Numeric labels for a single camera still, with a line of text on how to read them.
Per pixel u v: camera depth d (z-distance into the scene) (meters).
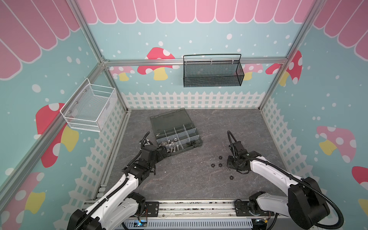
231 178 0.85
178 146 0.97
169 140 0.99
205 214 0.73
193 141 1.00
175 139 1.00
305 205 0.41
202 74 1.01
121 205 0.58
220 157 0.92
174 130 1.02
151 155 0.62
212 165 0.89
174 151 0.94
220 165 0.89
